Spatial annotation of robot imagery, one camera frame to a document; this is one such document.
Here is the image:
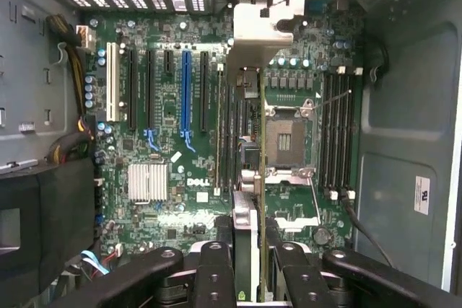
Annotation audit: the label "black open PC case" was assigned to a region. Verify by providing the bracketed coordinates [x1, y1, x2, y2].
[0, 0, 462, 308]

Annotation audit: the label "red small wire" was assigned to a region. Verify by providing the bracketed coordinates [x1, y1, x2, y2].
[103, 245, 123, 268]

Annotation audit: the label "black plastic air duct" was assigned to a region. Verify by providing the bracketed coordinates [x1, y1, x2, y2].
[0, 158, 97, 308]

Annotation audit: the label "black RAM slot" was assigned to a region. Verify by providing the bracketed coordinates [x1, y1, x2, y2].
[322, 71, 332, 193]
[338, 71, 349, 193]
[223, 82, 232, 190]
[232, 84, 242, 186]
[346, 66, 363, 201]
[330, 66, 341, 201]

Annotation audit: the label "silver chipset heatsink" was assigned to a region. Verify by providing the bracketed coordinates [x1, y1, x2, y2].
[128, 163, 169, 203]

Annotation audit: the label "CPU socket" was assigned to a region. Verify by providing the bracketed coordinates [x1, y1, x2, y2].
[265, 100, 318, 174]

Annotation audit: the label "blue expansion slot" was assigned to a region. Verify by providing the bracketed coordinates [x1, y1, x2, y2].
[179, 50, 196, 154]

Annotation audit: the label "short black expansion slot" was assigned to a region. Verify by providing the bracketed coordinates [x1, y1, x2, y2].
[162, 50, 174, 75]

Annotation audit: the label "yellow black power wire bundle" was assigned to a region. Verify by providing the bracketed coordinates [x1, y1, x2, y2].
[45, 115, 95, 165]
[45, 13, 97, 132]

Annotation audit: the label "green Dell motherboard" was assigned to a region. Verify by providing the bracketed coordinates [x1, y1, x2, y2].
[81, 8, 364, 262]

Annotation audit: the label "white expansion slot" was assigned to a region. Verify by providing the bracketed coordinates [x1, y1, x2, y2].
[105, 41, 123, 123]

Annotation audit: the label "black looped wire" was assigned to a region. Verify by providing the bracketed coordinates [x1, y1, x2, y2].
[341, 192, 395, 269]

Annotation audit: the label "short black wire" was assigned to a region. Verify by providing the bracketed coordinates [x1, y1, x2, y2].
[370, 43, 390, 84]

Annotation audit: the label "metal socket cover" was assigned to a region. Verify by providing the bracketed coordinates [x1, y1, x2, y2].
[265, 169, 322, 232]

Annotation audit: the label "thin locking lever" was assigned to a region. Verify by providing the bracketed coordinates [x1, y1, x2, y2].
[313, 88, 354, 111]

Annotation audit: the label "blue flat wire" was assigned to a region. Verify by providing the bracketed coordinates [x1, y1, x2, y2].
[79, 249, 110, 277]

